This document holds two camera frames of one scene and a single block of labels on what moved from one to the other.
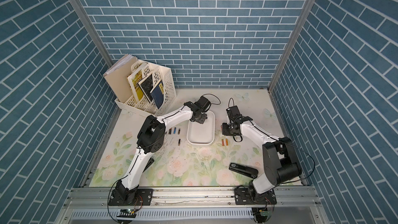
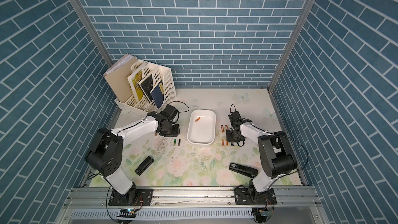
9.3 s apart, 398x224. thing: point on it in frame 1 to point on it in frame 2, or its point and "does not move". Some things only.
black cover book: (146, 85) does not move
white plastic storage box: (201, 134) does not move
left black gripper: (202, 120) to (176, 133)
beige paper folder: (117, 74) does not move
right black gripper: (225, 131) to (229, 138)
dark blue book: (157, 94) does not move
